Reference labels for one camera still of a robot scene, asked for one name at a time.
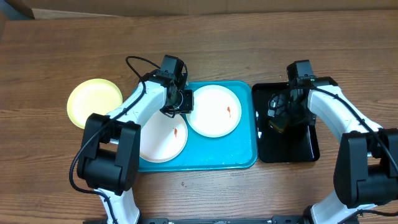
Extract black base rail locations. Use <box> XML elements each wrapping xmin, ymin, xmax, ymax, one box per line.
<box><xmin>138</xmin><ymin>215</ymin><xmax>310</xmax><ymax>224</ymax></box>

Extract cardboard sheet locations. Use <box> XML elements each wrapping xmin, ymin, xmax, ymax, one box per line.
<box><xmin>7</xmin><ymin>0</ymin><xmax>397</xmax><ymax>17</ymax></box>

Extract white plate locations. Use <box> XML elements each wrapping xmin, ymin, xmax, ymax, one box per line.
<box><xmin>140</xmin><ymin>111</ymin><xmax>188</xmax><ymax>163</ymax></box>
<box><xmin>186</xmin><ymin>85</ymin><xmax>242</xmax><ymax>138</ymax></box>

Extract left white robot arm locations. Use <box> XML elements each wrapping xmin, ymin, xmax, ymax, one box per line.
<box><xmin>69</xmin><ymin>68</ymin><xmax>193</xmax><ymax>223</ymax></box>

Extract yellow plate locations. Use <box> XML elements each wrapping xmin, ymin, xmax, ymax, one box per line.
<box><xmin>67</xmin><ymin>78</ymin><xmax>123</xmax><ymax>129</ymax></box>

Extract teal plastic tray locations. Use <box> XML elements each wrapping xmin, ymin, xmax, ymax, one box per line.
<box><xmin>139</xmin><ymin>80</ymin><xmax>257</xmax><ymax>172</ymax></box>

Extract green yellow sponge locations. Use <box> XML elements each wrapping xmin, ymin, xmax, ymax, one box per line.
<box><xmin>269</xmin><ymin>116</ymin><xmax>290</xmax><ymax>133</ymax></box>

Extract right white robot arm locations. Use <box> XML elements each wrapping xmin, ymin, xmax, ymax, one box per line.
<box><xmin>268</xmin><ymin>76</ymin><xmax>397</xmax><ymax>223</ymax></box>

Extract black water tray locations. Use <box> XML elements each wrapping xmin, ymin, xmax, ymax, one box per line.
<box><xmin>252</xmin><ymin>82</ymin><xmax>320</xmax><ymax>163</ymax></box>

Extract white plate top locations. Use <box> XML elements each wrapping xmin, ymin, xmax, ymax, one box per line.
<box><xmin>186</xmin><ymin>85</ymin><xmax>242</xmax><ymax>138</ymax></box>

